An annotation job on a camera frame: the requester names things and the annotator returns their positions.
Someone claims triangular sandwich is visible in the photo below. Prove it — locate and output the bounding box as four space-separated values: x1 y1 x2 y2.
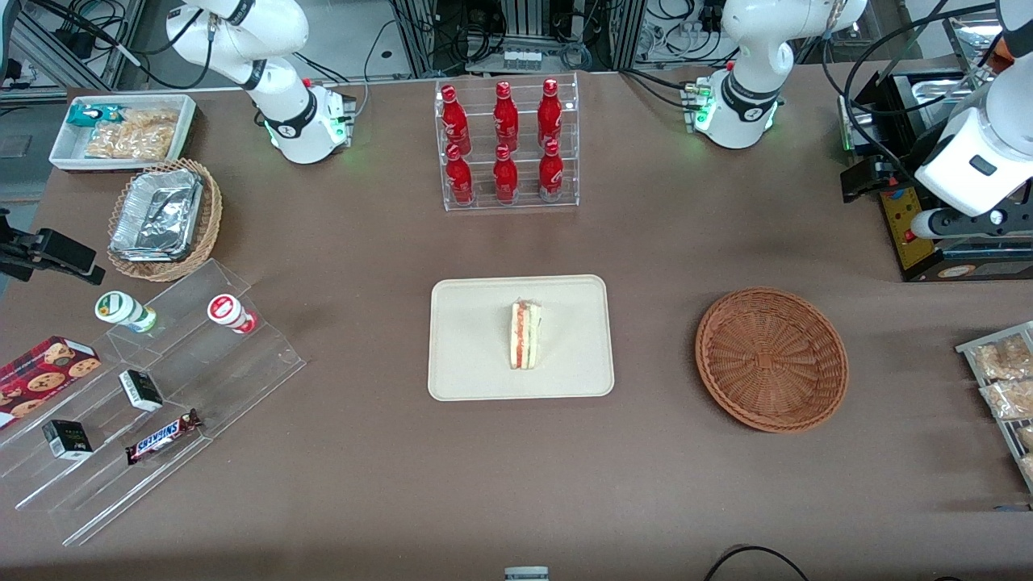
508 300 543 370

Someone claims round brown wicker basket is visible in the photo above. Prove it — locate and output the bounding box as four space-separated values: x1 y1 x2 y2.
695 287 850 434

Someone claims beige plastic tray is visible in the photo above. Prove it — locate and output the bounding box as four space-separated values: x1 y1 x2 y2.
428 274 616 402

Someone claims oval light wicker basket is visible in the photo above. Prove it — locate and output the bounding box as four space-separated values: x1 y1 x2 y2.
107 158 224 283

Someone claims black food warmer machine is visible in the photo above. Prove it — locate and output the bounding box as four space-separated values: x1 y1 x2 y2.
838 71 1033 283

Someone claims steel food pan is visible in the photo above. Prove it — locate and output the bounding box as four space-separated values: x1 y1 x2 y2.
908 77 995 114

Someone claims clear bag of pastry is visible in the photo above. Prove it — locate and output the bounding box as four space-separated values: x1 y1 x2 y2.
981 379 1033 420
972 335 1033 380

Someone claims red cola bottle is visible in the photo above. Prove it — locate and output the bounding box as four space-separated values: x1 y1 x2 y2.
537 77 563 147
492 144 520 203
538 139 565 201
440 85 471 154
493 81 520 151
445 145 475 204

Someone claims clear acrylic bottle rack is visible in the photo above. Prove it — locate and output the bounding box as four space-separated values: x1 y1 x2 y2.
434 73 580 212

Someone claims grey socket strip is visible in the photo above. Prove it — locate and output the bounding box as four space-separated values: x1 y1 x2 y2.
468 47 543 73

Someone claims red lid yogurt cup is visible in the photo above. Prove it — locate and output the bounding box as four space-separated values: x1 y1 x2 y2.
207 294 257 335

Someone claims clear acrylic step stand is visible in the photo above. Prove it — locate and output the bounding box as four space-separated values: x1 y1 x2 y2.
0 258 307 547

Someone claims aluminium foil container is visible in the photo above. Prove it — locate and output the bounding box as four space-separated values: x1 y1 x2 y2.
109 168 204 262

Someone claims clear bag of crackers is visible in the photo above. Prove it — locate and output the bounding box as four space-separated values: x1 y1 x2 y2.
85 109 180 161

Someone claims snickers chocolate bar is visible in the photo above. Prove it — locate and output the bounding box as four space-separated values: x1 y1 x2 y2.
125 408 203 466

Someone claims small black white box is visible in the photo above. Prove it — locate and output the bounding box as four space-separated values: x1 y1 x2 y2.
119 370 164 412
42 420 94 461

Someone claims green lid yogurt cup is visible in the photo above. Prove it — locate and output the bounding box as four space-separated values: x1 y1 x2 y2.
94 290 158 333

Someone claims teal snack packet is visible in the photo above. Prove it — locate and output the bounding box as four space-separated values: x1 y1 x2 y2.
66 103 123 128

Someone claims white rectangular snack bin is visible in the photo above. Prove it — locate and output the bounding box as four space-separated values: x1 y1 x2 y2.
48 94 197 173

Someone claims red cookie box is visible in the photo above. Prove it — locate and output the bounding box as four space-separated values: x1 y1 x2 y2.
0 336 102 428

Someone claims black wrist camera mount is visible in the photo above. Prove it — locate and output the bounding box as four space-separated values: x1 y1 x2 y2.
907 208 1033 240

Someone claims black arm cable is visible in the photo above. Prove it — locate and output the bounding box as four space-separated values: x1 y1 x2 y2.
822 0 1003 172

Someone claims metal wire tray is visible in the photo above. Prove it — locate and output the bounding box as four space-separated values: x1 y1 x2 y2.
956 321 1033 493

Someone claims black floor cable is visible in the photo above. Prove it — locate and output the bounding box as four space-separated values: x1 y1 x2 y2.
702 545 812 581

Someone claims black clamp mount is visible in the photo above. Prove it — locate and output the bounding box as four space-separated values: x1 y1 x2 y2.
0 208 106 286

